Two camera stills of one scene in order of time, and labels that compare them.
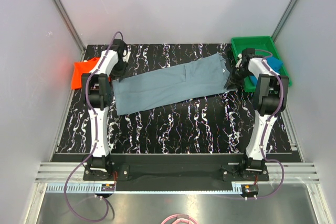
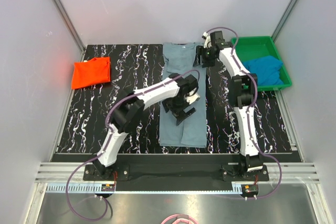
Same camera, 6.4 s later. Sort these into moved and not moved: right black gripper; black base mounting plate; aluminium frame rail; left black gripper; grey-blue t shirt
Moved: grey-blue t shirt; right black gripper; left black gripper
Not moved: aluminium frame rail; black base mounting plate
